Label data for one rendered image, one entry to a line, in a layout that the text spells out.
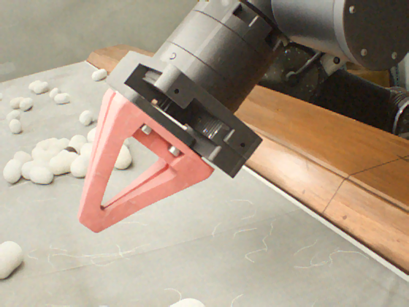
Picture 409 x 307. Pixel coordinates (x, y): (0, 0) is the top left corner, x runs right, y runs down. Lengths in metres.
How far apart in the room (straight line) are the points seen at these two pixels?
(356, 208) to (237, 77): 0.13
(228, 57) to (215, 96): 0.02
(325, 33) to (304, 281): 0.15
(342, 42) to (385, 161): 0.19
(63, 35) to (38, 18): 0.29
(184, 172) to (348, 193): 0.13
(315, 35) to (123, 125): 0.11
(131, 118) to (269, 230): 0.15
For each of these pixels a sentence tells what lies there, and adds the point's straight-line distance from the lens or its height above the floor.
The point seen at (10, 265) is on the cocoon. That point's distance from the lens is 0.41.
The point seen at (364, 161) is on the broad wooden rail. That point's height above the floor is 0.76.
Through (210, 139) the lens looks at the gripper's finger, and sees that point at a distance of 0.30.
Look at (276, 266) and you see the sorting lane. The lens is 0.36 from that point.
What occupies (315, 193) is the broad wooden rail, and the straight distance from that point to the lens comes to 0.43.
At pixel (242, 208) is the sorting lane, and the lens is 0.44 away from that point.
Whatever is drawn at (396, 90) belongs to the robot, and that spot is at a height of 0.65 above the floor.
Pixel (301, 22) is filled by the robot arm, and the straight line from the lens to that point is 0.28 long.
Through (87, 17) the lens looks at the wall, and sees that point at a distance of 5.17.
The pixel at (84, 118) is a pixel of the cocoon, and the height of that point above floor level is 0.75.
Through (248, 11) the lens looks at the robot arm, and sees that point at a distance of 0.32.
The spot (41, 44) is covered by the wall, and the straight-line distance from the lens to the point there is 5.12.
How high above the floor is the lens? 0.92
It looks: 18 degrees down
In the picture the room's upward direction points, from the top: 9 degrees counter-clockwise
